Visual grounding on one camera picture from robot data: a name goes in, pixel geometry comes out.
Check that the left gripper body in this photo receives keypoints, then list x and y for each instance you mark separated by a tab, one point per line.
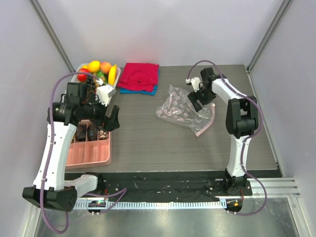
95	111

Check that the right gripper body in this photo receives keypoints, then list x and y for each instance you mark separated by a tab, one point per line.
202	95

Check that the clear pink zip top bag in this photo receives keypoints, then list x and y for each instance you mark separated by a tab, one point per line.
179	110

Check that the dark grape bunch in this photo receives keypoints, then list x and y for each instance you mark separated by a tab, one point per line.
91	86

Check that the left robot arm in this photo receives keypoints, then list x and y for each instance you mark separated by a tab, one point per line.
79	102

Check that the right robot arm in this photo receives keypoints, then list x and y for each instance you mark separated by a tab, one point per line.
241	121

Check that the sprinkled chocolate donut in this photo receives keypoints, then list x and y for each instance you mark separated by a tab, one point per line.
102	134

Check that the dark chocolate donut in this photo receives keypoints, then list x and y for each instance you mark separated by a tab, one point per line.
92	132

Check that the nut topped donut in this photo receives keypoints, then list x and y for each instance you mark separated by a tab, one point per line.
80	134

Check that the blue folded cloth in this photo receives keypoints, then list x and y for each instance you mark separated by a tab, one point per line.
126	91

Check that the red apple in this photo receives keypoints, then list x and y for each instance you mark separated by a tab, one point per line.
83	77

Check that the green lettuce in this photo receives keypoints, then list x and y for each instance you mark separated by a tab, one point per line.
102	76

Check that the white fruit basket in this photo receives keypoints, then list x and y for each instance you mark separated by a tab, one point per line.
118	73

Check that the pink divided tray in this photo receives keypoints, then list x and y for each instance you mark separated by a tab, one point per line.
89	153

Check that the yellow banana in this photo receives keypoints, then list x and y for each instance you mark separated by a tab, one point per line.
112	75

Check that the large yellow lemon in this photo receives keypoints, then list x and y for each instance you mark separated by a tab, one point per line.
94	66

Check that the orange peach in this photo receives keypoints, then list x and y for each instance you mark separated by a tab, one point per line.
105	67

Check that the red folded cloth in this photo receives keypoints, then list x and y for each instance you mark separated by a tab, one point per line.
139	77

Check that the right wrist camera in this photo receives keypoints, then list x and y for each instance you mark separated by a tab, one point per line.
195	83

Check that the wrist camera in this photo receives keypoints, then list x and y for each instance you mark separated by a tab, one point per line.
104	94
195	83

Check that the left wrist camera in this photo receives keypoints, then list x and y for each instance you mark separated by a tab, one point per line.
104	94

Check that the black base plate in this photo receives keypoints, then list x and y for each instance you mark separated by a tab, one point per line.
174	186

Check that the white slotted cable duct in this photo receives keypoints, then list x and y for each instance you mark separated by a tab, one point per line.
90	204

